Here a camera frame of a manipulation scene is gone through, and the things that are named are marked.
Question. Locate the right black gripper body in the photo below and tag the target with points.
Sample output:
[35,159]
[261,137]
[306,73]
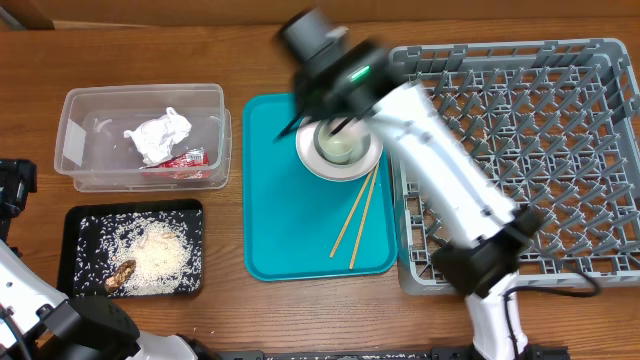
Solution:
[311,104]

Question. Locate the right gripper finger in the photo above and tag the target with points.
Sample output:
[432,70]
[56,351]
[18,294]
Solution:
[290,127]
[349,123]

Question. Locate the grey bowl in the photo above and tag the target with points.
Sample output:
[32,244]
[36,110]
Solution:
[363,144]

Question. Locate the red snack wrapper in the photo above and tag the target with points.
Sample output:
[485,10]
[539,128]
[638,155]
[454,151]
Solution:
[192,164]

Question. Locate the white napkin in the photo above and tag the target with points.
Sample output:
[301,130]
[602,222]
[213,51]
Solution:
[154,139]

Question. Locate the pile of white rice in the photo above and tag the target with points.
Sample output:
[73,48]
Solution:
[166,245]

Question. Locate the brown food piece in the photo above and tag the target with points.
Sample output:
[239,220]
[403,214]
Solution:
[120,276]

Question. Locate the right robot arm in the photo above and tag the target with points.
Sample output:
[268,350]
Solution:
[488,231]

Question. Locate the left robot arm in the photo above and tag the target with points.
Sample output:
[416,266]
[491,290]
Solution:
[39,321]

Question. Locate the grey dishwasher rack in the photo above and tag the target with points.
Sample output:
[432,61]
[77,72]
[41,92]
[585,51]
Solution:
[552,124]

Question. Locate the large white plate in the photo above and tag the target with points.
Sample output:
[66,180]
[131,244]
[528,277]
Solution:
[312,160]

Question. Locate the pale green cup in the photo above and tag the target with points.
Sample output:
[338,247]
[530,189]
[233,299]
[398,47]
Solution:
[338,148]

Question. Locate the left wooden chopstick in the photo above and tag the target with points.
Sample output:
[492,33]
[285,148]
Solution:
[350,215]

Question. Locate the teal serving tray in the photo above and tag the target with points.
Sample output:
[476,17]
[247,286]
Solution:
[292,217]

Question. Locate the clear plastic storage bin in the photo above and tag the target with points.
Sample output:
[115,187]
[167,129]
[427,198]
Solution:
[92,150]

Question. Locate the black plastic tray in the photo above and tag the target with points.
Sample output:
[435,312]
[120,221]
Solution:
[75,215]

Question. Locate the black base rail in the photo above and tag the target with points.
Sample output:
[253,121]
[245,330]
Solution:
[532,352]

